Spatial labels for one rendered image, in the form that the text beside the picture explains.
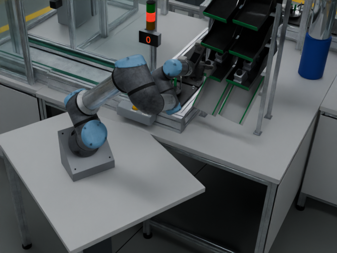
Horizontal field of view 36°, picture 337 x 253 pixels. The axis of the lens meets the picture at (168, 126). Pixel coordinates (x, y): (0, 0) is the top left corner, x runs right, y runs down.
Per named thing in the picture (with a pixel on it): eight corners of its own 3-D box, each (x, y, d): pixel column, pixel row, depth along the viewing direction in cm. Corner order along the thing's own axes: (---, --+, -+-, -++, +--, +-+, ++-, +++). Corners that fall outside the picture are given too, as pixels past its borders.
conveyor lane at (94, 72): (177, 125, 282) (178, 110, 276) (54, 83, 312) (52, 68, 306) (200, 100, 302) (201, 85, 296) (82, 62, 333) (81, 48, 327)
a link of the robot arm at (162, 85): (152, 97, 239) (170, 87, 233) (142, 74, 239) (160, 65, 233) (160, 94, 245) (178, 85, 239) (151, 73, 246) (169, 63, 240)
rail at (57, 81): (180, 134, 276) (181, 117, 269) (47, 87, 308) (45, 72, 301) (185, 128, 280) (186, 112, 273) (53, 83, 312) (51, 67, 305)
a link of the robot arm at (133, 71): (69, 131, 232) (140, 89, 192) (56, 100, 232) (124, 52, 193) (90, 123, 240) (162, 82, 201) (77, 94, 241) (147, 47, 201)
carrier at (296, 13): (301, 28, 361) (304, 11, 354) (268, 20, 370) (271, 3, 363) (310, 15, 379) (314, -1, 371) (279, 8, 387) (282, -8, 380)
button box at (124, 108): (149, 126, 274) (150, 116, 270) (116, 114, 281) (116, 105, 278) (156, 119, 279) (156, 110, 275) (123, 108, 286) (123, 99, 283)
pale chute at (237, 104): (242, 126, 262) (239, 123, 258) (220, 116, 268) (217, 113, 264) (267, 77, 263) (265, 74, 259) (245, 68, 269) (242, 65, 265)
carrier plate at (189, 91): (178, 112, 277) (178, 108, 275) (139, 99, 285) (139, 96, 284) (197, 91, 294) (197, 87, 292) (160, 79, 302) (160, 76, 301)
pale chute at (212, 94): (215, 117, 268) (212, 115, 264) (194, 107, 274) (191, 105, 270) (239, 69, 268) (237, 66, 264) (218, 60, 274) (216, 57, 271)
